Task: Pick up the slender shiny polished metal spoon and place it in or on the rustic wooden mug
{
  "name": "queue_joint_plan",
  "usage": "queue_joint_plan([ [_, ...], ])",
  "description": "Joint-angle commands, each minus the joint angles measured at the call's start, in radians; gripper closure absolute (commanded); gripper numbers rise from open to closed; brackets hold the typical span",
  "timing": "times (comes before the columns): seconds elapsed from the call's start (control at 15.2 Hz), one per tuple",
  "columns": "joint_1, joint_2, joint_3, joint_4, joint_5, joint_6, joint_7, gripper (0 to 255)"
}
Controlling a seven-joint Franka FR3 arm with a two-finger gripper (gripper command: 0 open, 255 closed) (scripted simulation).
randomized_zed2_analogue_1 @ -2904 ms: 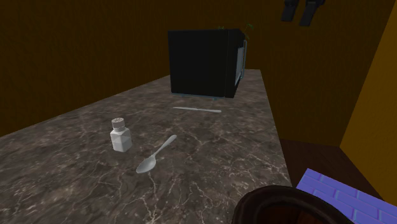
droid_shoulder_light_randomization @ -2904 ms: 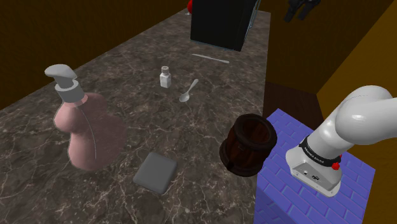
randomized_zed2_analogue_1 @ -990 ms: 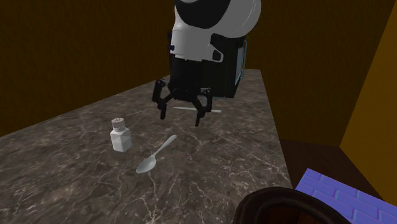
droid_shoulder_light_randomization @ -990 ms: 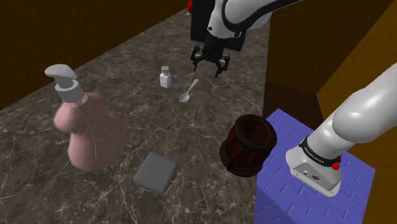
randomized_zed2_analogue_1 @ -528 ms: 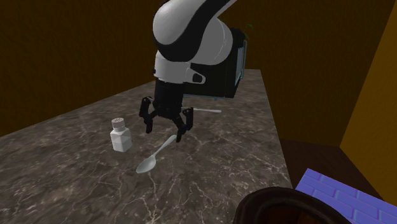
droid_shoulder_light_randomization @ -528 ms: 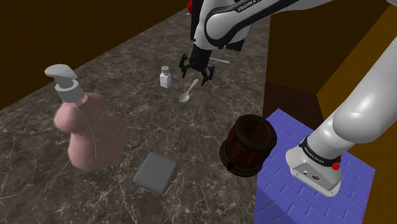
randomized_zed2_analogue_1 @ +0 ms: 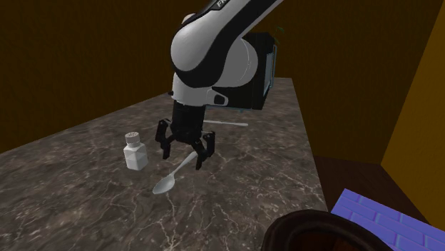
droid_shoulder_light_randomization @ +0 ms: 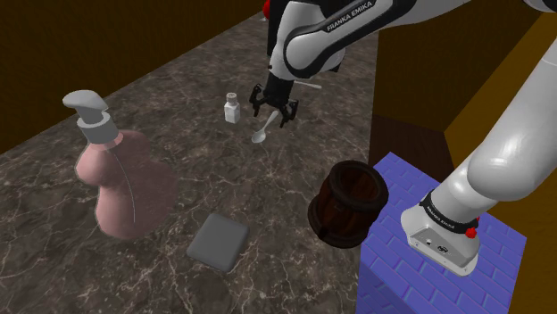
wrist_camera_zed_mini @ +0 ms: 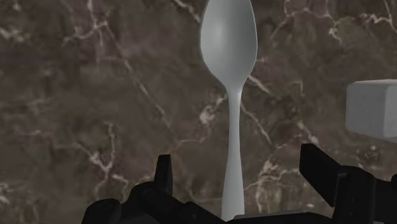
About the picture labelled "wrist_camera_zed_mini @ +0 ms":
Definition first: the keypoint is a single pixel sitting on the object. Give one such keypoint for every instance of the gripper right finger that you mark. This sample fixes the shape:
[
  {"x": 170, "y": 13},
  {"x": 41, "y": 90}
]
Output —
[{"x": 350, "y": 189}]

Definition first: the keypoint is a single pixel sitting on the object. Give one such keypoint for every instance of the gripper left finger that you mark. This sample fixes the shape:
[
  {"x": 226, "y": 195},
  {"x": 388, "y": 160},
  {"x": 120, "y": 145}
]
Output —
[{"x": 161, "y": 198}]

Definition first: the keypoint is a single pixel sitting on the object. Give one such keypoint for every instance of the white rounded block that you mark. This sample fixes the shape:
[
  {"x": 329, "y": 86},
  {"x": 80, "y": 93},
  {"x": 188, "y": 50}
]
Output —
[{"x": 372, "y": 108}]

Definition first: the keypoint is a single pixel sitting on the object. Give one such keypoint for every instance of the white spoon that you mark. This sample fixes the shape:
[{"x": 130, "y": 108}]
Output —
[{"x": 229, "y": 56}]

